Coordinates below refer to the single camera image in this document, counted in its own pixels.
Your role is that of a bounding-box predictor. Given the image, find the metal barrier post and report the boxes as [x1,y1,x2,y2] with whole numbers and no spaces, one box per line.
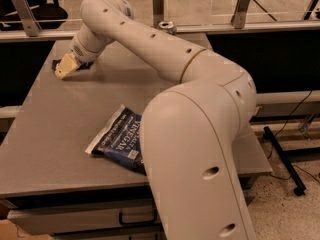
[152,0,164,28]
[11,0,42,37]
[231,0,250,29]

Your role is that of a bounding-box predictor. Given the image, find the dark blue rxbar wrapper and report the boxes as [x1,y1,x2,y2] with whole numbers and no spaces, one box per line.
[51,59,94,71]

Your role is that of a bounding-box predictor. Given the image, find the left metal barrier post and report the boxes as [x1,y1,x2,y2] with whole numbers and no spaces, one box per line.
[11,0,42,37]

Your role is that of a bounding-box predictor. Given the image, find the black drawer handle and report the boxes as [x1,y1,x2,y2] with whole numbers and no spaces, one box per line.
[118,209,158,227]

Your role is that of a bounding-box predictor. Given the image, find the grey cabinet drawer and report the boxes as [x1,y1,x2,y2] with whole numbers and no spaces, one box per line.
[7,189,257,236]

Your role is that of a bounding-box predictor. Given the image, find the silver green soda can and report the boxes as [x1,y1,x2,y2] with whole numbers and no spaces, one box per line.
[158,21,177,35]

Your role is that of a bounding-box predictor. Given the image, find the black metal floor leg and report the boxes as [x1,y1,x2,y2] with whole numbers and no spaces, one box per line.
[264,126,306,196]

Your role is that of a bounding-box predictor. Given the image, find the right metal barrier post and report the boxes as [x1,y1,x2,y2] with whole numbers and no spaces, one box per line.
[231,0,250,29]

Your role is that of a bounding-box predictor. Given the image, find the blue kettle chips bag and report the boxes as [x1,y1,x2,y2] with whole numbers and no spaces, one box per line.
[85,105,146,175]

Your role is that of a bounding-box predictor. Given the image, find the black office chair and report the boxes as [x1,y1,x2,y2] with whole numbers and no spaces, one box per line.
[0,0,68,30]

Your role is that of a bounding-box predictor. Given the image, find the middle metal barrier post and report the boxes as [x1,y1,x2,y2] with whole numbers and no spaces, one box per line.
[152,0,164,28]

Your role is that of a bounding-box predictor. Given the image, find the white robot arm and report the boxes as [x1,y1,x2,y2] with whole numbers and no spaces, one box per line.
[56,0,256,240]

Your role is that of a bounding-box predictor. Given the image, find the black floor cable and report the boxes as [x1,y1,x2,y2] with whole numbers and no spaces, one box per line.
[266,89,320,185]

